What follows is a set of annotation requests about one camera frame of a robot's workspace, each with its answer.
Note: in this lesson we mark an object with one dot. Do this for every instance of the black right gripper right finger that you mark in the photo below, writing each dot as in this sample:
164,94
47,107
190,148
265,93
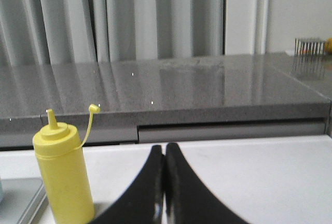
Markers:
188,199

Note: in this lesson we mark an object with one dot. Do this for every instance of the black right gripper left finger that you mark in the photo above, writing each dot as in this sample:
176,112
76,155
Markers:
142,202

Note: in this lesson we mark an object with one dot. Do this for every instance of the yellow squeeze bottle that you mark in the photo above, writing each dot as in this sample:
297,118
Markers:
59,153

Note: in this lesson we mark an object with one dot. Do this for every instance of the silver digital kitchen scale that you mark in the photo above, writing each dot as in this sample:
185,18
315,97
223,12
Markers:
22,198

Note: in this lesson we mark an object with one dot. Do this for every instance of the grey stone counter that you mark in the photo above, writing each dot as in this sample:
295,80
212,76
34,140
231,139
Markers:
202,98

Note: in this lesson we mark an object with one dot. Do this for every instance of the yellow fruit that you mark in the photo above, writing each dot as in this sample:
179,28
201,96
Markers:
328,46

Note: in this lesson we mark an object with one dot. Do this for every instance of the grey pleated curtain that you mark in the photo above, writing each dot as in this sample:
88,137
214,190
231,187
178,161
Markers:
74,31

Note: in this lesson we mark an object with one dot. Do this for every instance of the metal wire rack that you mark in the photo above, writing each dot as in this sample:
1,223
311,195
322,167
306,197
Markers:
309,46

